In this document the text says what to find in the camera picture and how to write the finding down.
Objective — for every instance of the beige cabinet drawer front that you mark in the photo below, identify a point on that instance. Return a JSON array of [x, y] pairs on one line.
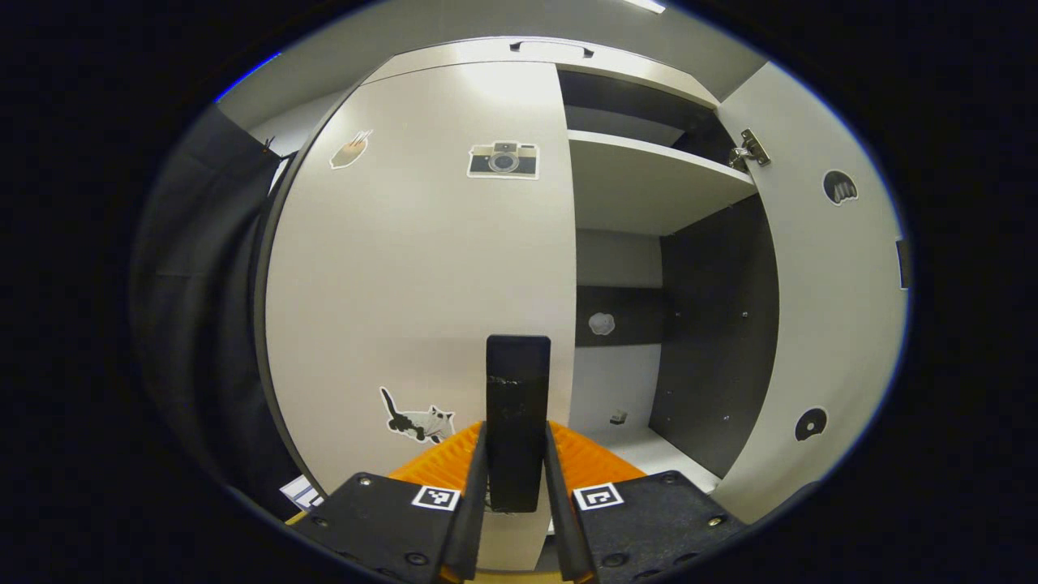
[[632, 69]]

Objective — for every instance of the white cabinet shelf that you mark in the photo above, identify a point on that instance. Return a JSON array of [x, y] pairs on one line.
[[641, 450], [641, 186]]

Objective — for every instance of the beige cabinet door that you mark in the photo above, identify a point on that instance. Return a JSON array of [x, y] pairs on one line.
[[405, 268], [835, 324]]

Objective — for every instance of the white book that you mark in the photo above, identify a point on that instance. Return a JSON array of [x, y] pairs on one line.
[[302, 491]]

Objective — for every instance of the beige double-door shoe cabinet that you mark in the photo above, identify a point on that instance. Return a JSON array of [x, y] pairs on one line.
[[722, 324]]

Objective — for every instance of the ceiling light strip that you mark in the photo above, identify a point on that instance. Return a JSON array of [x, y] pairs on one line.
[[645, 5]]

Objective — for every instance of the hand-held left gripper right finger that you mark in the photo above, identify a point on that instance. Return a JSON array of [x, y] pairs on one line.
[[649, 519]]

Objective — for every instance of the metal door hinge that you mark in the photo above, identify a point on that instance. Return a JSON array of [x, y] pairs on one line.
[[750, 150]]

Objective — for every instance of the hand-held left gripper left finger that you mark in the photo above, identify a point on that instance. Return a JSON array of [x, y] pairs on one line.
[[397, 519]]

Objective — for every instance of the black backdrop cloth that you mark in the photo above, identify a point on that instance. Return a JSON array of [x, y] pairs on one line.
[[195, 324]]

